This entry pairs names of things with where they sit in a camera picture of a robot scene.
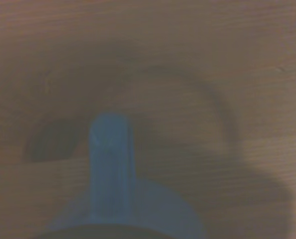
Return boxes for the blue enamel mug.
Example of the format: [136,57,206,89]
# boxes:
[38,111,206,239]

